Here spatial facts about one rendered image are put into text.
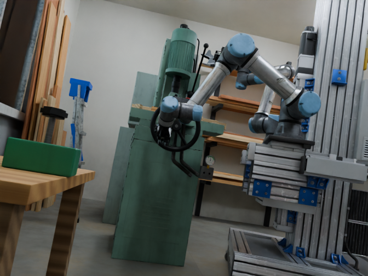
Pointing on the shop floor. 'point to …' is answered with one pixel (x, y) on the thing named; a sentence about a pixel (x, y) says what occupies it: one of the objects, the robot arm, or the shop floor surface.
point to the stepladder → (79, 90)
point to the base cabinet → (155, 206)
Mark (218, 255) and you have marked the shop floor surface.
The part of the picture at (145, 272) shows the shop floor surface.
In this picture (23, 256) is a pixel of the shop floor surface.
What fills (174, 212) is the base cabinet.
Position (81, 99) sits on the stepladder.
